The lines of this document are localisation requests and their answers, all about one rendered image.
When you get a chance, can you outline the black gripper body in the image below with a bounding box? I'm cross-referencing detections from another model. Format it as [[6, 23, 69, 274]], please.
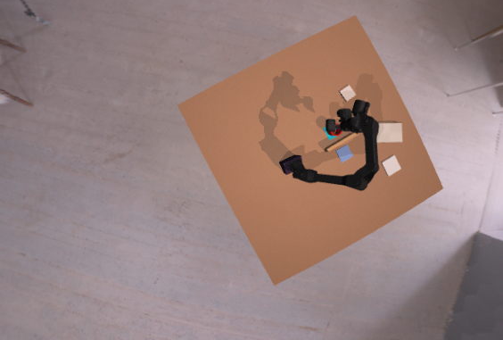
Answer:
[[326, 118, 362, 133]]

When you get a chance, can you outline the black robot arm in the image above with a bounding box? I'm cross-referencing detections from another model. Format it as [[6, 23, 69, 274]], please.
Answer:
[[289, 99, 379, 190]]

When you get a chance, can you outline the red cup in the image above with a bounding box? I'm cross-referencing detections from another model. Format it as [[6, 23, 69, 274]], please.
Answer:
[[327, 129, 342, 136]]

